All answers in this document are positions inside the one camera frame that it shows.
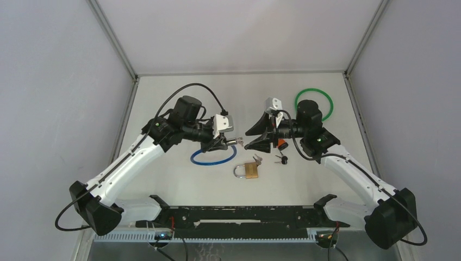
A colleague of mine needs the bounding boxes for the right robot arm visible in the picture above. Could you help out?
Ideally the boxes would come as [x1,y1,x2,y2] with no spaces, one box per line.
[245,98,419,250]

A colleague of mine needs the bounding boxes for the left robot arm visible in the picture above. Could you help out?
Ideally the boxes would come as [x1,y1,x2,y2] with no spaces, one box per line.
[69,96,233,235]

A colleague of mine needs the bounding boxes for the white slotted cable duct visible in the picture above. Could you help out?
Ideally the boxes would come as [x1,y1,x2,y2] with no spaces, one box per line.
[94,230,317,243]

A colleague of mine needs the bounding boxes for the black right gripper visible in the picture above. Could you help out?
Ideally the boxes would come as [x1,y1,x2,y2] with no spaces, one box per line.
[245,110,307,153]

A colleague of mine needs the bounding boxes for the left black camera cable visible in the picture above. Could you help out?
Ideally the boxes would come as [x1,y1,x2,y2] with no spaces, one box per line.
[54,83,229,232]

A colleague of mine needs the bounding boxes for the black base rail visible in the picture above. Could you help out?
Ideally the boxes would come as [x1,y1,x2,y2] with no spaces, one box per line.
[135,206,349,237]

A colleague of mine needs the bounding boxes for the black-headed key bunch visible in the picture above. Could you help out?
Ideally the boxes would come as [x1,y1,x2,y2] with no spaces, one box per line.
[275,152,288,165]

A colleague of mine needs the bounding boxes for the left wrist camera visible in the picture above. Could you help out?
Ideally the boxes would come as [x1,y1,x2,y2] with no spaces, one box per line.
[213,114,234,139]

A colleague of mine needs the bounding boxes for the large brass padlock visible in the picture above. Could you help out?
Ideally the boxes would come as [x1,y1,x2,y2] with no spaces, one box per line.
[233,162,259,179]

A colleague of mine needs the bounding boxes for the blue cable lock keys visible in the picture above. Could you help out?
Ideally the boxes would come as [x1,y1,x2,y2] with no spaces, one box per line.
[235,137,244,147]

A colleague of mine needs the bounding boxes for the orange black key fob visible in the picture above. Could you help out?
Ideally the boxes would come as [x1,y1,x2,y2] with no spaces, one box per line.
[277,139,289,151]

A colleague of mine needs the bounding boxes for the green cable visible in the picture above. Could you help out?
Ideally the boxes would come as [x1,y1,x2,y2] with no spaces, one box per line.
[294,88,334,122]

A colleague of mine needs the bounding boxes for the blue cable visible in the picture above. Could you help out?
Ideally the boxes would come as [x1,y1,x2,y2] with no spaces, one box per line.
[190,138,239,167]

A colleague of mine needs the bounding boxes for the right black camera cable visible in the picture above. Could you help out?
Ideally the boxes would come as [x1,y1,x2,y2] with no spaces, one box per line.
[275,109,428,247]

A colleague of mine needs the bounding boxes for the large padlock silver keys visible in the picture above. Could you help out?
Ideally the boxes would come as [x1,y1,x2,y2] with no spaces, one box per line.
[253,154,263,166]

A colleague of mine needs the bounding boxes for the black camera cable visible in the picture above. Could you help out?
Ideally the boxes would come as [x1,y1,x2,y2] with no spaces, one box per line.
[54,83,229,232]
[275,109,428,247]

